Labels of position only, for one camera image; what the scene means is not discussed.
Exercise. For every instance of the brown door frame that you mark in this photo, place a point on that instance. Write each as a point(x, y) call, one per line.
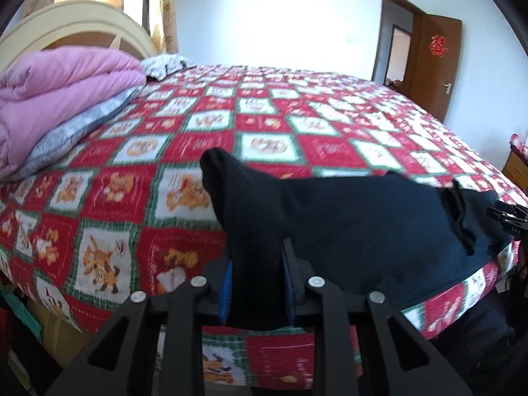
point(381, 29)

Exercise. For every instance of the red plaid cloth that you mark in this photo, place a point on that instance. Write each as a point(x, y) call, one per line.
point(517, 142)

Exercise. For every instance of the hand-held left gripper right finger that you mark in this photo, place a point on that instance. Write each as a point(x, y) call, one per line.
point(290, 297)

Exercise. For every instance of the patterned white pillow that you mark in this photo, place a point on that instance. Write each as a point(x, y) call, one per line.
point(165, 64)

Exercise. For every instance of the folded grey blanket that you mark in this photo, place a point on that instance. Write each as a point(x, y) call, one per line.
point(70, 132)

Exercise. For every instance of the red printed bed sheet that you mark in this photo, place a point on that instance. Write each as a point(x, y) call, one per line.
point(185, 103)

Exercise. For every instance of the wooden cabinet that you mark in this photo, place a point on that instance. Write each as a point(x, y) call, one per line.
point(517, 169)

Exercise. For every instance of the black pants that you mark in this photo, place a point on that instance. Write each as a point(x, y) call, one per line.
point(350, 222)

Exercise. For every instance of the narrow yellow curtain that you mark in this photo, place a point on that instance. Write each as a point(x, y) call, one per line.
point(167, 16)

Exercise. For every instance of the red paper door decoration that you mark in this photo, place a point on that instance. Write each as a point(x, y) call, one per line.
point(438, 45)

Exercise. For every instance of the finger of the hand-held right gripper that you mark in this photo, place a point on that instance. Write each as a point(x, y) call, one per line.
point(501, 213)

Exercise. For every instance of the teal object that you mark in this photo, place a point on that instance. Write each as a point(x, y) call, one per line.
point(22, 315)

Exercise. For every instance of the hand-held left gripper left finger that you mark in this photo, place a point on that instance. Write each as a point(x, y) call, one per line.
point(226, 293)

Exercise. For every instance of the window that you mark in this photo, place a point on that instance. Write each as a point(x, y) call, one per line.
point(145, 8)

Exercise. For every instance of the person's leg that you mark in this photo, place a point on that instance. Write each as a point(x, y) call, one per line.
point(474, 338)

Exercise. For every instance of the cream wooden bed headboard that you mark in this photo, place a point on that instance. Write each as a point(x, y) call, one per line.
point(74, 20)

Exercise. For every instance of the folded pink quilt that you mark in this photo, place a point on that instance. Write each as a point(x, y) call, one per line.
point(53, 86)

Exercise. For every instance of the brown wooden door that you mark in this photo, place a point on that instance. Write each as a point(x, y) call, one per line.
point(429, 82)

